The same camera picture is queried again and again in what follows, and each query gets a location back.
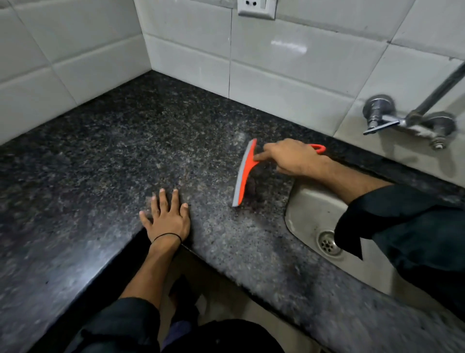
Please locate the black shoe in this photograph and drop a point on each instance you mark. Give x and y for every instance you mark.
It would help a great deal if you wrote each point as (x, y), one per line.
(184, 296)

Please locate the chrome wall tap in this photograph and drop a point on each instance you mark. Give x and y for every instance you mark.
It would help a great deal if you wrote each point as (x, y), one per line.
(414, 120)

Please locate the stainless steel sink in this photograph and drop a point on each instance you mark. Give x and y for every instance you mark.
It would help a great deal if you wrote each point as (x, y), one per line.
(312, 207)

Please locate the person's left little finger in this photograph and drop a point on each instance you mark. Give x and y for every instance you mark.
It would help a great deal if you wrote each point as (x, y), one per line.
(144, 219)

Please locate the person's left hand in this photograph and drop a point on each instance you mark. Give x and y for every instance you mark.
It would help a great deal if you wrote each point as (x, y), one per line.
(169, 223)

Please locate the black long-sleeved shirt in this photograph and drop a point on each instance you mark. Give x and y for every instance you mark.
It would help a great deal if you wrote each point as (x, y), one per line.
(417, 236)

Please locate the person's left middle finger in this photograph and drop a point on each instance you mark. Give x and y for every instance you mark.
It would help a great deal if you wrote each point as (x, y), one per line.
(163, 200)

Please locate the white wall socket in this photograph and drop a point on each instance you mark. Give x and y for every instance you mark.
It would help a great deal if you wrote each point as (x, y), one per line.
(256, 8)

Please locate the person's left thumb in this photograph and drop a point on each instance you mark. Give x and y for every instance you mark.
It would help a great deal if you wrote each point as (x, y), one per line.
(185, 212)

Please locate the person's left forearm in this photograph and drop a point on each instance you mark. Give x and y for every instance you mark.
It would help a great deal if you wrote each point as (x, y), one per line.
(154, 271)

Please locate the person's right thumb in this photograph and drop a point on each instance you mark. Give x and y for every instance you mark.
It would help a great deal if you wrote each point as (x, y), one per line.
(282, 168)

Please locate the orange and grey squeegee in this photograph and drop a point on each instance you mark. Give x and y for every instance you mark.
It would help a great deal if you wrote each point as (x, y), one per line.
(244, 174)

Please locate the person's right forearm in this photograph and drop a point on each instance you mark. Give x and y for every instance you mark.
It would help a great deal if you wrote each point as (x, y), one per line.
(354, 180)

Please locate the person's right hand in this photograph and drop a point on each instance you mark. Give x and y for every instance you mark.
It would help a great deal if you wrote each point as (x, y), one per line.
(294, 158)

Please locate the black wrist band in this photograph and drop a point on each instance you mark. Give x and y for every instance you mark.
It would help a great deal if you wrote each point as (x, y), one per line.
(166, 236)

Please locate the round metal sink drain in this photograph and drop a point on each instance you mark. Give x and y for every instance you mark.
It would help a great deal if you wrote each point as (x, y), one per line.
(329, 243)

